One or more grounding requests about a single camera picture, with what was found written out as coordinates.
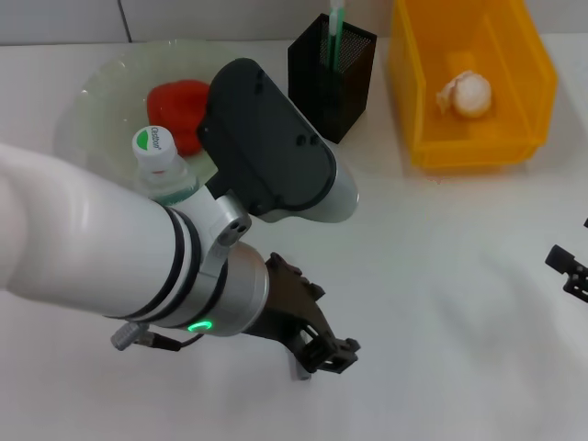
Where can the white paper ball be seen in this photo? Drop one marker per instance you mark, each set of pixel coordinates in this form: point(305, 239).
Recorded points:
point(468, 94)

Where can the grey pencil lead tube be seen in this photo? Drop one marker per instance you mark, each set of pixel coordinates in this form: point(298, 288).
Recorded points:
point(301, 374)

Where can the pale green glass fruit plate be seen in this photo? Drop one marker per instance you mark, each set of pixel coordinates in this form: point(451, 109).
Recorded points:
point(115, 92)

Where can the red-orange fruit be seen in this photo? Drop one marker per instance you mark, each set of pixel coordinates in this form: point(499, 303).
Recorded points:
point(177, 110)

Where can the clear water bottle green label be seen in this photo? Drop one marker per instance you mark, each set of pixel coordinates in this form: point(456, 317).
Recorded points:
point(154, 147)

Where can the black mesh pen holder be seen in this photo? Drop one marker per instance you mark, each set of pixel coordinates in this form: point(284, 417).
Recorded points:
point(349, 92)

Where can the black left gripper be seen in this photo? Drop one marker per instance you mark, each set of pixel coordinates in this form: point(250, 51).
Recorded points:
point(289, 303)

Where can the yellow plastic bin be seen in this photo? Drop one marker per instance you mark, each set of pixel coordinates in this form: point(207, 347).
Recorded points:
point(519, 138)

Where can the mint green utility knife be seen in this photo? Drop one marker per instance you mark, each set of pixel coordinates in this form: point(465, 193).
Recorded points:
point(336, 37)

